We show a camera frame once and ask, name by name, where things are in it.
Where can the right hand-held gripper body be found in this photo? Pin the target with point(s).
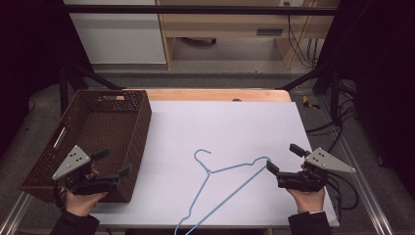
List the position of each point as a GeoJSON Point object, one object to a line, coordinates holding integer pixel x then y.
{"type": "Point", "coordinates": [323, 161]}

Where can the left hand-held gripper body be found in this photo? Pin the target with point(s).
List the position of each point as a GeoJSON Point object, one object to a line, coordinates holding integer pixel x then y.
{"type": "Point", "coordinates": [73, 160]}

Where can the brown woven basket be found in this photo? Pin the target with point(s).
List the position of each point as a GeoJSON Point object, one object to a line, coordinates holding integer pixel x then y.
{"type": "Point", "coordinates": [98, 130]}

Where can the person's right hand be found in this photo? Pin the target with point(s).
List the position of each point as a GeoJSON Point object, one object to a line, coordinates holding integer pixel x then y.
{"type": "Point", "coordinates": [310, 200]}

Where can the person's left hand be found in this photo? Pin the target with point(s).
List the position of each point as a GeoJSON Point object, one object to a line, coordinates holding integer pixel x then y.
{"type": "Point", "coordinates": [81, 204]}

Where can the yellow and black tool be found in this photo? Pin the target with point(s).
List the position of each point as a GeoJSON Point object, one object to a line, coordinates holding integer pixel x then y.
{"type": "Point", "coordinates": [308, 103]}

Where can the white sheet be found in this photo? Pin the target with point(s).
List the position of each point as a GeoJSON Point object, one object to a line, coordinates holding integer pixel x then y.
{"type": "Point", "coordinates": [228, 130]}

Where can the black metal stand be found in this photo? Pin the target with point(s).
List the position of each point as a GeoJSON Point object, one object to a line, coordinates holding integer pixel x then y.
{"type": "Point", "coordinates": [326, 78]}
{"type": "Point", "coordinates": [84, 76]}

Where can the wooden table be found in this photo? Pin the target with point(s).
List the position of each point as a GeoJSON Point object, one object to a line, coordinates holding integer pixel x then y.
{"type": "Point", "coordinates": [212, 95]}

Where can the dark curtain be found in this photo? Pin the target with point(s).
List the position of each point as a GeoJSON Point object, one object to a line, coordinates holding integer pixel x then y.
{"type": "Point", "coordinates": [378, 65]}
{"type": "Point", "coordinates": [29, 49]}

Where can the white cabinet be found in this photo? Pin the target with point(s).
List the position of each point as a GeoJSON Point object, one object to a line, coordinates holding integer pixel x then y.
{"type": "Point", "coordinates": [120, 36]}

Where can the wooden desk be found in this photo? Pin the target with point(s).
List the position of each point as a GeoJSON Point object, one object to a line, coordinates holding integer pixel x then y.
{"type": "Point", "coordinates": [228, 27]}

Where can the aluminium rail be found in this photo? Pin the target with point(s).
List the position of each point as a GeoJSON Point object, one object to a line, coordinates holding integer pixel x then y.
{"type": "Point", "coordinates": [365, 182]}
{"type": "Point", "coordinates": [14, 215]}

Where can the black horizontal frame bar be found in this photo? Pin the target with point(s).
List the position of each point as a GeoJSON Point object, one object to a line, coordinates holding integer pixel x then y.
{"type": "Point", "coordinates": [195, 9]}

